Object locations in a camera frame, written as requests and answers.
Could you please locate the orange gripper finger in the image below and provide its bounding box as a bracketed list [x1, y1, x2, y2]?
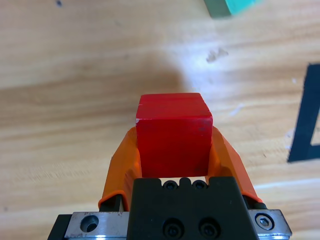
[98, 125, 143, 213]
[206, 125, 266, 211]

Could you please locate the red wooden block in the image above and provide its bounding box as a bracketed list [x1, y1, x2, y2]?
[135, 92, 214, 179]

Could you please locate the green wooden block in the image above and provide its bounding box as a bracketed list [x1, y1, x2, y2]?
[203, 0, 266, 19]

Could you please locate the black tape square outline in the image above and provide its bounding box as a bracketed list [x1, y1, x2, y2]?
[287, 63, 320, 163]

